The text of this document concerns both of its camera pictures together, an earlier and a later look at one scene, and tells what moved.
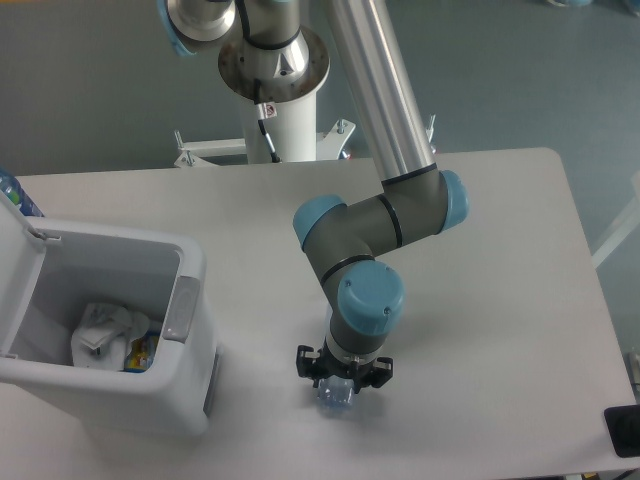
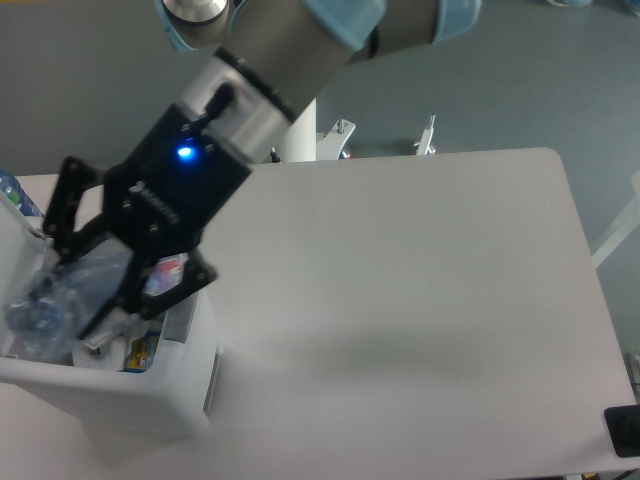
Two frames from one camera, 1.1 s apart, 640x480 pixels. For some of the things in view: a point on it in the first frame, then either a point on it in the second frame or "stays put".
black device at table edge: x=623 y=424 stays put
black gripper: x=377 y=372 → x=160 y=198
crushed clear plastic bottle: x=336 y=395 → x=47 y=314
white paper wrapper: x=104 y=336 stays put
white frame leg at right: x=627 y=225 stays put
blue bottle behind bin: x=12 y=189 stays put
